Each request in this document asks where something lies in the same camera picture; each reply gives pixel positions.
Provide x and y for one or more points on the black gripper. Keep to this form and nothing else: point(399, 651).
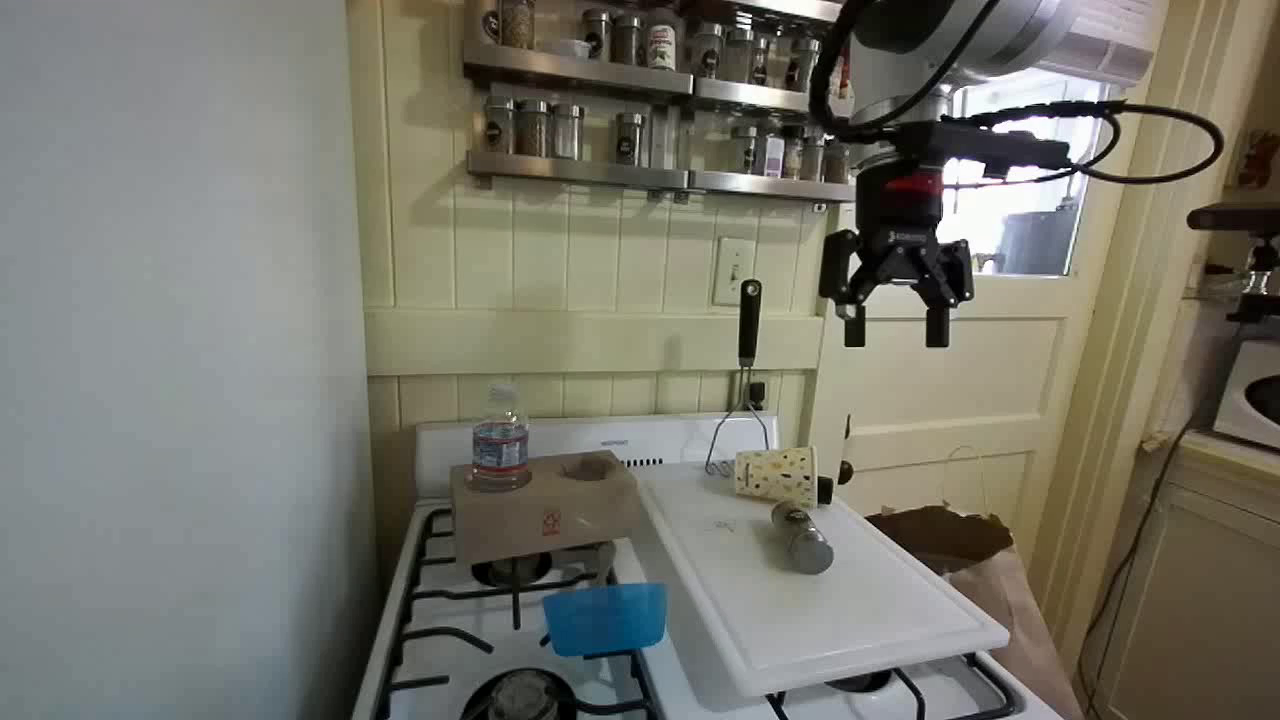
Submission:
point(894, 240)

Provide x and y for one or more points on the metal lidded spice container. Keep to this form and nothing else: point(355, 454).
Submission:
point(803, 540)

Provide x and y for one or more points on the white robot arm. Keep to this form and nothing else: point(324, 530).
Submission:
point(877, 86)

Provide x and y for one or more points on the white plastic tray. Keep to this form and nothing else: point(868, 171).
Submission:
point(746, 622)

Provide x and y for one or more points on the yellow cheese-pattern sponge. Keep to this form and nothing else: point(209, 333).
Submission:
point(776, 479)

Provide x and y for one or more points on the brown paper bag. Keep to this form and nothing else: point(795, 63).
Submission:
point(983, 560)

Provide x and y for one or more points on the lower metal spice rack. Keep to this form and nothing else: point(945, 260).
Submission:
point(648, 152)

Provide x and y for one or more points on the metal spice rack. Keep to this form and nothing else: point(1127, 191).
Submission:
point(629, 59)
point(648, 152)

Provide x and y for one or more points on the upper metal spice rack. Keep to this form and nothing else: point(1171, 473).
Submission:
point(629, 59)

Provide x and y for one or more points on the white microwave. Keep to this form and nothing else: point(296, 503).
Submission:
point(1248, 397)

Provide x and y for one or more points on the cardboard cup holder box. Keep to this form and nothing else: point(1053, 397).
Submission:
point(564, 503)

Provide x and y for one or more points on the clear water bottle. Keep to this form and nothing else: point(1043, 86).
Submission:
point(503, 442)

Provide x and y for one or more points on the cream cabinet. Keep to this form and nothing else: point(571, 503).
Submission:
point(1199, 622)

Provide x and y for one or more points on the white gas stove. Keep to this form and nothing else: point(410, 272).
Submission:
point(466, 640)

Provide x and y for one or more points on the black-handled potato masher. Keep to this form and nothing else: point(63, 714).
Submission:
point(746, 401)

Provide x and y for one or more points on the white wall outlet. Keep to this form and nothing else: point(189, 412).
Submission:
point(735, 266)

